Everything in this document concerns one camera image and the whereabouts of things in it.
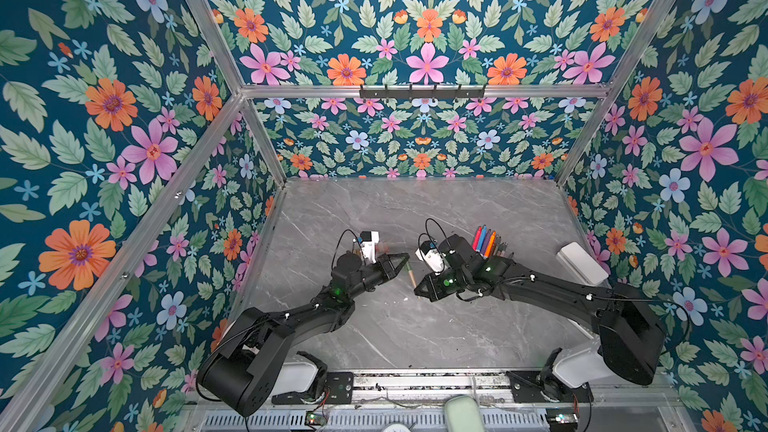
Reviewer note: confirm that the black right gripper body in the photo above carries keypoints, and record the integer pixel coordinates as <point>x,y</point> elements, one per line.
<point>446,283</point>

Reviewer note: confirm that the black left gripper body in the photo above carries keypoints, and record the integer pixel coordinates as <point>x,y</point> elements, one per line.
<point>385,269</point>

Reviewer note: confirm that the green cap beige pen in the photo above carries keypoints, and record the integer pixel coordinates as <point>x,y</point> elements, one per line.
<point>411,275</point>

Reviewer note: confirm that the purple marker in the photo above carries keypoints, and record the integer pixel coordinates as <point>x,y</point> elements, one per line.
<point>486,242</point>

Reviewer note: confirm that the pink highlighter marker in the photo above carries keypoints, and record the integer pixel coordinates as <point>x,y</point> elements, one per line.
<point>476,238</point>

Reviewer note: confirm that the orange marker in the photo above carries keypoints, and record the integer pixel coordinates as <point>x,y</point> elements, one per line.
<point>491,244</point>

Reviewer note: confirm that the brown pen clear grip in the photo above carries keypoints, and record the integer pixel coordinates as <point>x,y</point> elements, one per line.
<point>497,245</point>

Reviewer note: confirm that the blue marker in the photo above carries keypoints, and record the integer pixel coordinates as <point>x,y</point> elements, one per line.
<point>481,238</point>

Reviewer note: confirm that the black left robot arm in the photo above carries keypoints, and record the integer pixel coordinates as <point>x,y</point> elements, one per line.
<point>244,368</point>

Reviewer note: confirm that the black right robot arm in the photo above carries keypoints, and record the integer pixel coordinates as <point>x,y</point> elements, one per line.
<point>627,336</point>

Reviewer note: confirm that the pale green rounded object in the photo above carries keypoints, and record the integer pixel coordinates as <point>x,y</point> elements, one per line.
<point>462,414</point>

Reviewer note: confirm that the white rectangular box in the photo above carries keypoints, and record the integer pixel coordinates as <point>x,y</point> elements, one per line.
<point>574,258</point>

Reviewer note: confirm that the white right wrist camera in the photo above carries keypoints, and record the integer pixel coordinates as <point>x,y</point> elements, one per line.
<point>428,253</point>

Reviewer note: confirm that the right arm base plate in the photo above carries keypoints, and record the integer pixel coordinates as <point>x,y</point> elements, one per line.
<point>530,385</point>

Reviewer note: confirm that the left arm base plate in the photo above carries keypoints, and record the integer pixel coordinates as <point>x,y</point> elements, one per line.
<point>334,388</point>

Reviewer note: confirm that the black wall hook rail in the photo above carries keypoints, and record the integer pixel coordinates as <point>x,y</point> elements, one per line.
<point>408,92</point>

